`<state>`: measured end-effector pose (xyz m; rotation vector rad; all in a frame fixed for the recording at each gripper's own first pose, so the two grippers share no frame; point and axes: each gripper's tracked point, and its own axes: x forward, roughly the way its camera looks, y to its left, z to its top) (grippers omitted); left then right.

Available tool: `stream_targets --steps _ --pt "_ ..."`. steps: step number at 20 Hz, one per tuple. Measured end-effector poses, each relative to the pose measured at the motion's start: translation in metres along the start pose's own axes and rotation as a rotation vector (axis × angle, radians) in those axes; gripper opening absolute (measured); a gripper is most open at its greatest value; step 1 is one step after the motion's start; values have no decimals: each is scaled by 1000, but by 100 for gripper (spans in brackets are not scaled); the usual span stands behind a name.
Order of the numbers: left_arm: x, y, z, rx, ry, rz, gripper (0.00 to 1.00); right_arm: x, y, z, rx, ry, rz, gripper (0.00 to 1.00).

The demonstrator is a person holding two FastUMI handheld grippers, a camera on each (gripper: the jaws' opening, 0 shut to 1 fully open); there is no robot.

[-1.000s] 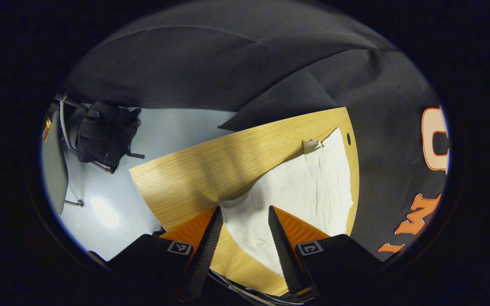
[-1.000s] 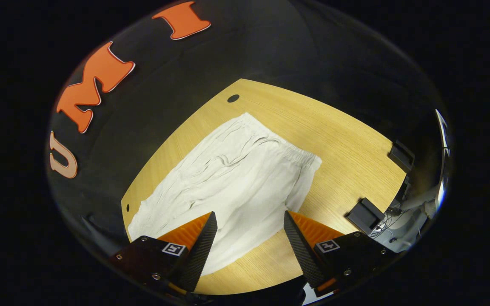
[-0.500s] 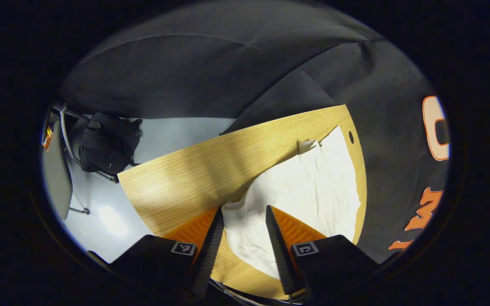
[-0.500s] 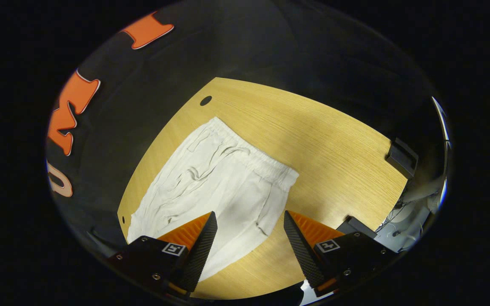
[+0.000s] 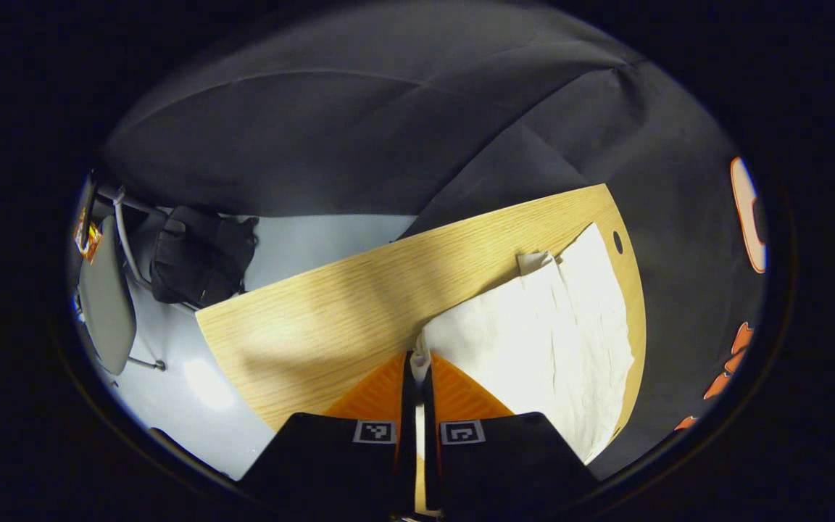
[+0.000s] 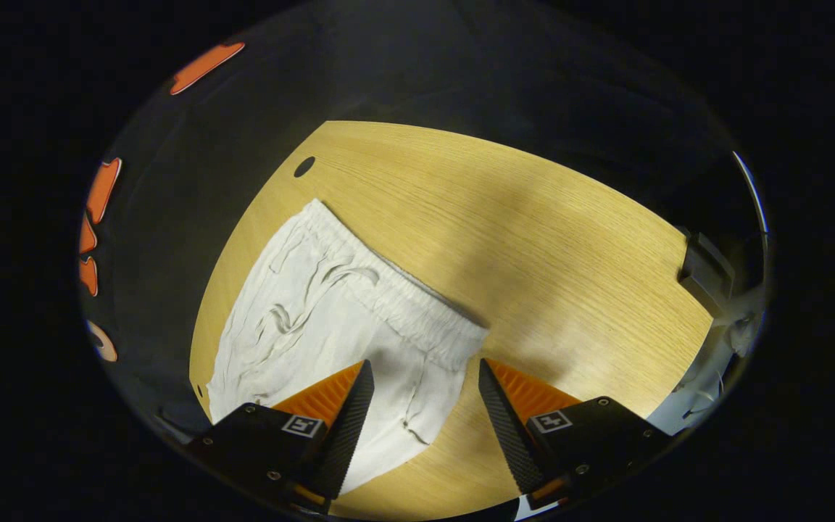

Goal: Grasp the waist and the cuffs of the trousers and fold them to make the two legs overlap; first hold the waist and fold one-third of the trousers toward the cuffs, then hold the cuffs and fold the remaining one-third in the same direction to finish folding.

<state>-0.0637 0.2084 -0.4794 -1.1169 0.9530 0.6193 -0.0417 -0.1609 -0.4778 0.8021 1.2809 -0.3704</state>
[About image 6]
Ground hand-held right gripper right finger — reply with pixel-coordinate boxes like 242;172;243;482
478;357;673;511

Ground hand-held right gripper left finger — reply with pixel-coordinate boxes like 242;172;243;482
184;359;376;514

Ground white jeans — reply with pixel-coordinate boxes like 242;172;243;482
205;199;491;495

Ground dark grey box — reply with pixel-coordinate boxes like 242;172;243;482
677;231;736;318

